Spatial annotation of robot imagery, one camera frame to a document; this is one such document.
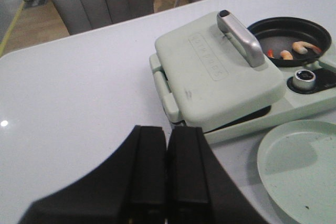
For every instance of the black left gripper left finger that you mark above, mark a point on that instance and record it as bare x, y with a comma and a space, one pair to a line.
128, 187

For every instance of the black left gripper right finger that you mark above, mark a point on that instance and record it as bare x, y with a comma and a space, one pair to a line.
199, 189

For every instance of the green breakfast maker lid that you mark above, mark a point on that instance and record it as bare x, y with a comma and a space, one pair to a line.
212, 71

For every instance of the green breakfast maker base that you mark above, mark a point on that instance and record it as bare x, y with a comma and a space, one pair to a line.
295, 104

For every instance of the red shrimp tail piece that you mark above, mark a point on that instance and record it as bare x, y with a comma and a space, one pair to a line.
270, 53

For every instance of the small curled shrimp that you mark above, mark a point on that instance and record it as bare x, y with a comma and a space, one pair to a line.
286, 55

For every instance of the shrimp with red tail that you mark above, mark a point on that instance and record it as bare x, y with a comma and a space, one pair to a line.
302, 47

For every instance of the light green round plate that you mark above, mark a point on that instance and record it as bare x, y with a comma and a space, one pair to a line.
296, 164

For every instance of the left silver control knob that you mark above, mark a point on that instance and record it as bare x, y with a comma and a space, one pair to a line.
304, 79

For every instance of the black round frying pan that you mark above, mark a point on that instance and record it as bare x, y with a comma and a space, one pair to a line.
279, 33

